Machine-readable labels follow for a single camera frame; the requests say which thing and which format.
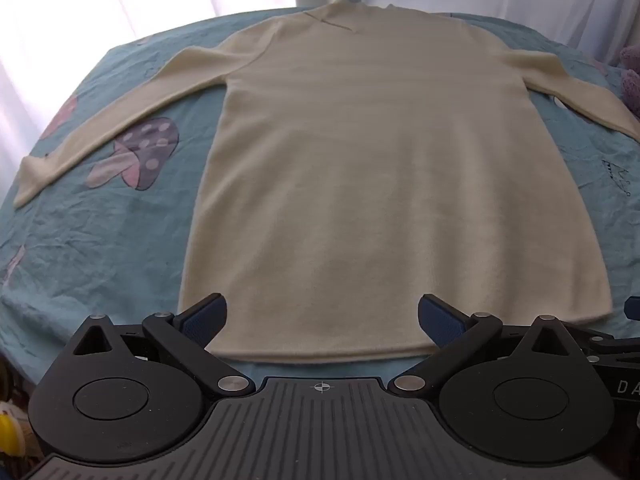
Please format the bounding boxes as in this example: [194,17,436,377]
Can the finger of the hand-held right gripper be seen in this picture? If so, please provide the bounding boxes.
[580,296,640,364]

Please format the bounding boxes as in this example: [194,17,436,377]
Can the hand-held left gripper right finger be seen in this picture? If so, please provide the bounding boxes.
[387,293,577,397]

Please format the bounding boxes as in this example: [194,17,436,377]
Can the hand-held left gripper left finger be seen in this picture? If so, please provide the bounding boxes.
[73,292,257,397]

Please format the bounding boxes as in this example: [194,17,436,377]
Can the cream knit sweater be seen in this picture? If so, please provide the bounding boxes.
[12,0,640,364]

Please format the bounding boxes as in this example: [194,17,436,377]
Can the teal mushroom print bedsheet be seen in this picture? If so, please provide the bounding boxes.
[0,7,640,392]

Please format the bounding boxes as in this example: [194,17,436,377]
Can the yellow plastic item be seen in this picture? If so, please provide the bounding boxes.
[0,410,22,457]

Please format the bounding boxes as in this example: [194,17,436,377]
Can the purple plush toy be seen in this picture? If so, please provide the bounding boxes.
[617,44,640,107]

